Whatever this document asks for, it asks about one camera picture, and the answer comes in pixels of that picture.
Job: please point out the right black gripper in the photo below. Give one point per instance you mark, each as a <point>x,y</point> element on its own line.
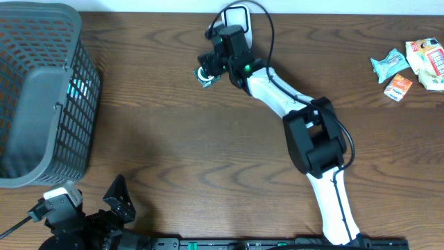
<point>205,60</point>

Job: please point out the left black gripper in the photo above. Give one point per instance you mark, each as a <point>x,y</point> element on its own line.
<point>96,215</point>

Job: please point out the green round-label ointment box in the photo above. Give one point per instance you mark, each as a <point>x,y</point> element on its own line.
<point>205,81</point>

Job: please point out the teal wet wipes pack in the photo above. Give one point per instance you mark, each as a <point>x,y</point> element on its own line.
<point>392,64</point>

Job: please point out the small orange snack packet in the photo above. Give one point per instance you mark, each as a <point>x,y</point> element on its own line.
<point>397,88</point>

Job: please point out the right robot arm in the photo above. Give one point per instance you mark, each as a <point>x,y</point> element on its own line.
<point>315,138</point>

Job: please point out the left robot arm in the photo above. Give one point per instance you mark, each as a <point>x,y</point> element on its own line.
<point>74,241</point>

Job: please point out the white barcode scanner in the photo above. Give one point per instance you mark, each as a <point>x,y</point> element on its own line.
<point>239,14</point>

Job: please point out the grey plastic mesh basket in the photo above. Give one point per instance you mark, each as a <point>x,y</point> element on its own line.
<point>50,91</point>

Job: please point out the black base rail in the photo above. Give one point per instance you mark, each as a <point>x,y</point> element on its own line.
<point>360,243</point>

